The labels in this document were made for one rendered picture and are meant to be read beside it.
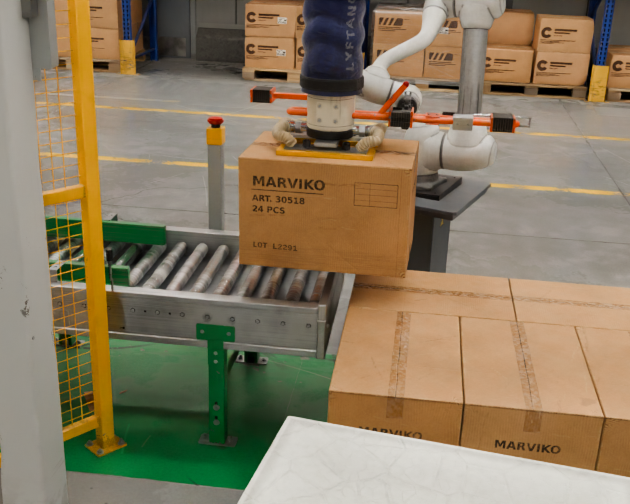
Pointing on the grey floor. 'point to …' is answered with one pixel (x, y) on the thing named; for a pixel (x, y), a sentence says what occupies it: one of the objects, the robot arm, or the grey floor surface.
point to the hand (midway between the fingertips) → (405, 117)
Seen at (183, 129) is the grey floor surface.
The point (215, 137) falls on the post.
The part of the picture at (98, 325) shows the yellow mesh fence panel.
